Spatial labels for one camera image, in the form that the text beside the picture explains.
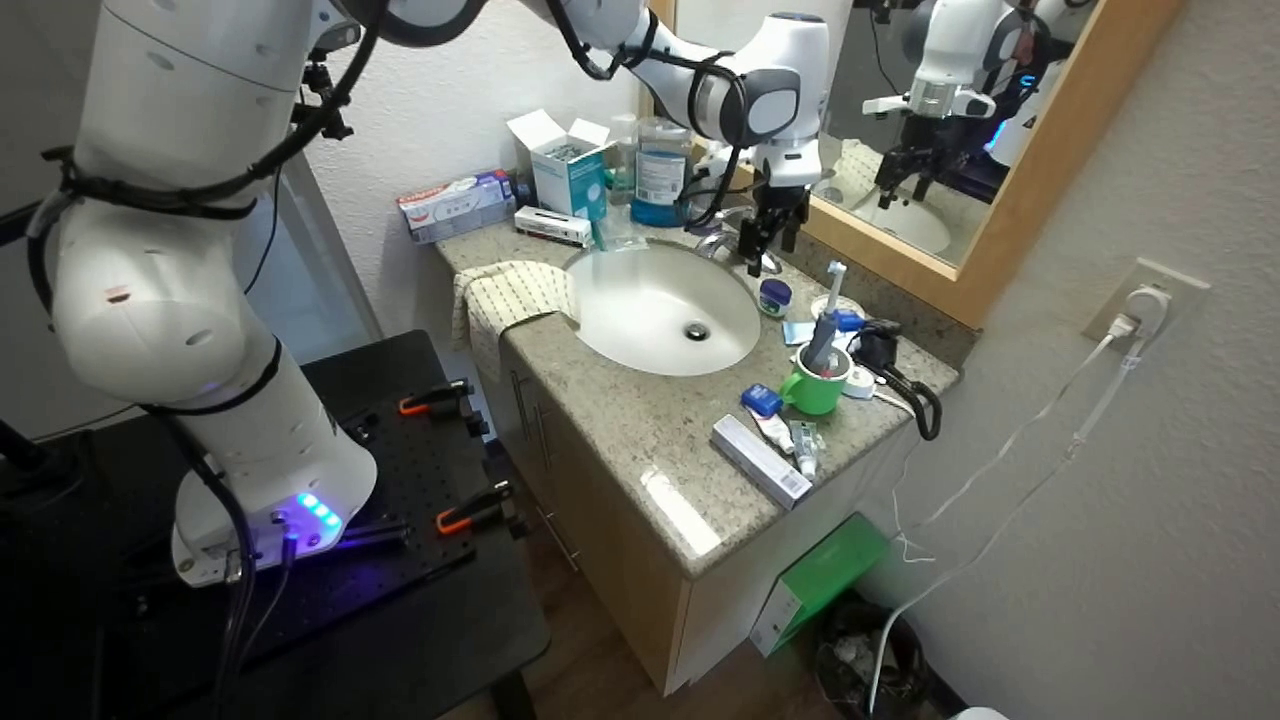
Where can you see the white and teal box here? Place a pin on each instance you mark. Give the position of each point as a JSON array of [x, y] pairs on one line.
[[570, 164]]

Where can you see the flat toothpaste box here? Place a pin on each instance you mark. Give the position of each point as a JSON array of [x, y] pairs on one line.
[[456, 204]]

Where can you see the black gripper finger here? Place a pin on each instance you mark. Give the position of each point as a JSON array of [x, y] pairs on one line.
[[751, 249], [782, 243]]

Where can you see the long white toothpaste box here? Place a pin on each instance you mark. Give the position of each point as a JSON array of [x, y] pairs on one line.
[[759, 462]]

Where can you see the beige folded towel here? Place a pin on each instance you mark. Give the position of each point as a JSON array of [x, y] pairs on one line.
[[507, 294]]

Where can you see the white tube by wall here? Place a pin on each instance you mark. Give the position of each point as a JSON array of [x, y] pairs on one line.
[[554, 226]]

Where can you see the white bar soap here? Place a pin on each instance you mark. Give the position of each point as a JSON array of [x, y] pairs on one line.
[[680, 514]]

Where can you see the green cup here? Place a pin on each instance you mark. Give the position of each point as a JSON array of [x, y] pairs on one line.
[[812, 394]]

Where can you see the white oval sink basin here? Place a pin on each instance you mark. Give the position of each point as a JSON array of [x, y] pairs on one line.
[[635, 307]]

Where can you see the orange clamp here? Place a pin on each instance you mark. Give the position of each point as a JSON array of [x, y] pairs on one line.
[[432, 400], [474, 514]]

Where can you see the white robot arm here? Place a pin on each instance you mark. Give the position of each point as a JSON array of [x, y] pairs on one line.
[[192, 105]]

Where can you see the blue mouthwash bottle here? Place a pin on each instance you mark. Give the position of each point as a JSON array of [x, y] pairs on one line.
[[657, 173]]

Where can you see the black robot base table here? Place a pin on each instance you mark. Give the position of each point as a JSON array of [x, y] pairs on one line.
[[388, 625]]

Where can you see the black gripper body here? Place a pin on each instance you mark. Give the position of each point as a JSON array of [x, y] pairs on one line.
[[785, 179]]

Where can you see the black waste bin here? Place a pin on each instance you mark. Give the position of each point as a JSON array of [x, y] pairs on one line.
[[868, 677]]

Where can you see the wood-framed mirror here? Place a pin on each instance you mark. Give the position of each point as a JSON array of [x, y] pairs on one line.
[[952, 131]]

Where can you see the orange clamp upper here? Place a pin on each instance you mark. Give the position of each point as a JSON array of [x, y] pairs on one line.
[[432, 400]]

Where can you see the white wall outlet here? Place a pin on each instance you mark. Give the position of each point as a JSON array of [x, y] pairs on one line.
[[1151, 299]]

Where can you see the chrome faucet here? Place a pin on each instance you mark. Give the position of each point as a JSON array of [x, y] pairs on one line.
[[720, 235]]

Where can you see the black electric shaver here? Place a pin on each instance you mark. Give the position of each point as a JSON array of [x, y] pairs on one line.
[[876, 354]]

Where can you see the orange clamp lower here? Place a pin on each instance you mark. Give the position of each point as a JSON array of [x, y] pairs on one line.
[[474, 514]]

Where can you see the small blue-capped item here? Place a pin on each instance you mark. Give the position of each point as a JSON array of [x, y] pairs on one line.
[[761, 400]]

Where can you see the wooden vanity cabinet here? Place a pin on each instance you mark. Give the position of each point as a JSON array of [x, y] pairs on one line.
[[585, 433]]

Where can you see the blue-lidded Vaseline jar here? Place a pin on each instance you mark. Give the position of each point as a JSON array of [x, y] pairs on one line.
[[774, 299]]

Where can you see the chrome sink drain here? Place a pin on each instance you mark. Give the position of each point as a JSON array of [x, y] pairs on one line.
[[696, 328]]

